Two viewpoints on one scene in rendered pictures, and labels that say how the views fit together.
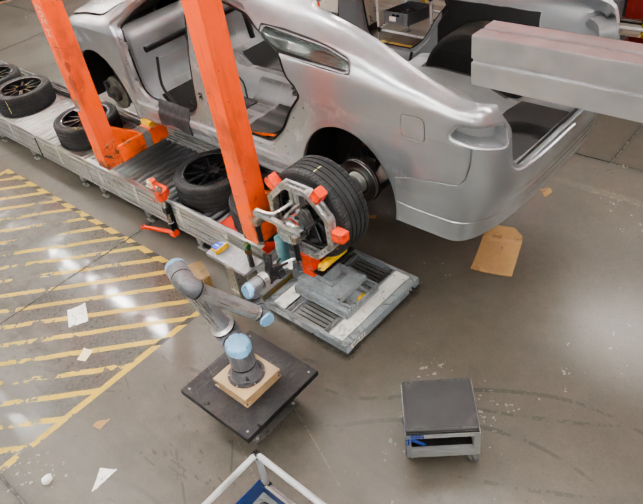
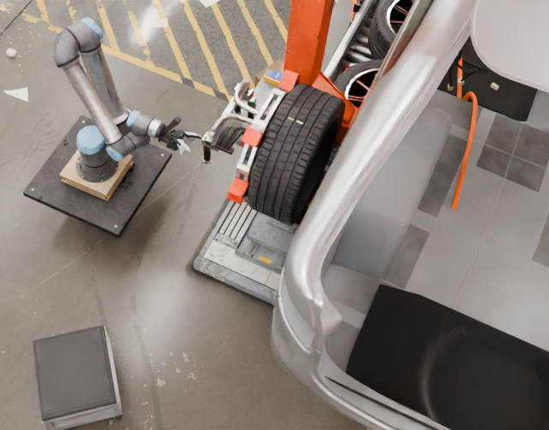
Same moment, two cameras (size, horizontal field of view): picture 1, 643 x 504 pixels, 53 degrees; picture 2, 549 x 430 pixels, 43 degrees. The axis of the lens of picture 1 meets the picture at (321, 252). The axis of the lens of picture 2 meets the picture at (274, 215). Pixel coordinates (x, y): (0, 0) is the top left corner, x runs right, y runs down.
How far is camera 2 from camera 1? 2.97 m
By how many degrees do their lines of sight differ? 42
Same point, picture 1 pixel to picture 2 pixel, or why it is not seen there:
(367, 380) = (158, 298)
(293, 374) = (110, 212)
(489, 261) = not seen: hidden behind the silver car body
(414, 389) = (90, 339)
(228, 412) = (55, 165)
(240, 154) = (294, 23)
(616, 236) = not seen: outside the picture
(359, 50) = (404, 72)
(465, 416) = (55, 402)
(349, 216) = (259, 190)
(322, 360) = (182, 244)
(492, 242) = not seen: hidden behind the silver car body
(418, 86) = (340, 180)
